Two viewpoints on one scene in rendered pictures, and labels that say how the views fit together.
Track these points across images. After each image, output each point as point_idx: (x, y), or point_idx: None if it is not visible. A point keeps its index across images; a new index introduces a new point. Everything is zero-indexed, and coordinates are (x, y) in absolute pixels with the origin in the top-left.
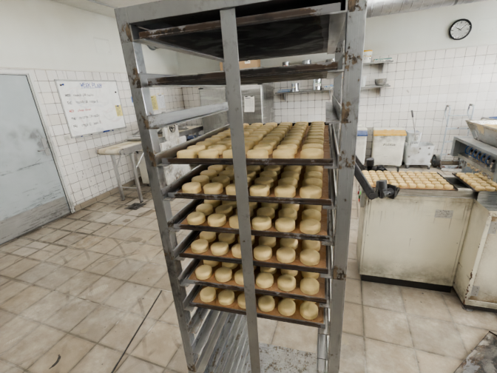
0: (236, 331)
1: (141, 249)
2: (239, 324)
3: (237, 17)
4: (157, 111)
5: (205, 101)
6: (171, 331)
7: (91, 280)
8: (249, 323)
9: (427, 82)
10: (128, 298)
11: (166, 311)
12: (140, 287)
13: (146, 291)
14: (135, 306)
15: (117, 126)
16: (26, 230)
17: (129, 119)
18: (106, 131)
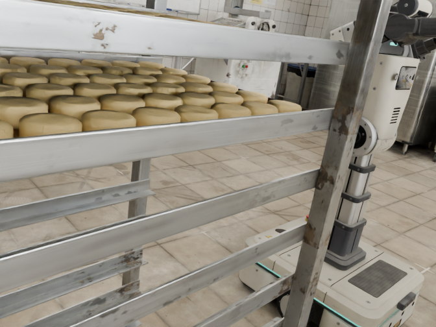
0: (12, 311)
1: (113, 180)
2: (33, 305)
3: None
4: (257, 6)
5: (339, 4)
6: (41, 303)
7: (19, 186)
8: None
9: None
10: (36, 228)
11: (64, 273)
12: (65, 224)
13: (67, 232)
14: (35, 242)
15: (185, 8)
16: None
17: (207, 4)
18: (167, 9)
